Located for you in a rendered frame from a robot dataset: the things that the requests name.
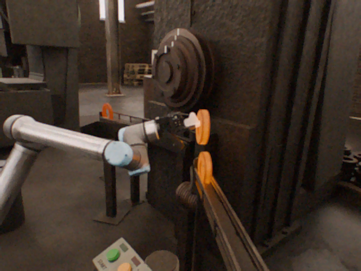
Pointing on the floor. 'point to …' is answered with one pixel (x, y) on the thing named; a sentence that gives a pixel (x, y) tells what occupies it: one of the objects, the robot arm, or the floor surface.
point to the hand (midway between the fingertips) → (202, 122)
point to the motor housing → (185, 226)
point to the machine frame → (250, 109)
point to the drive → (332, 109)
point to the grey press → (44, 52)
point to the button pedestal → (101, 264)
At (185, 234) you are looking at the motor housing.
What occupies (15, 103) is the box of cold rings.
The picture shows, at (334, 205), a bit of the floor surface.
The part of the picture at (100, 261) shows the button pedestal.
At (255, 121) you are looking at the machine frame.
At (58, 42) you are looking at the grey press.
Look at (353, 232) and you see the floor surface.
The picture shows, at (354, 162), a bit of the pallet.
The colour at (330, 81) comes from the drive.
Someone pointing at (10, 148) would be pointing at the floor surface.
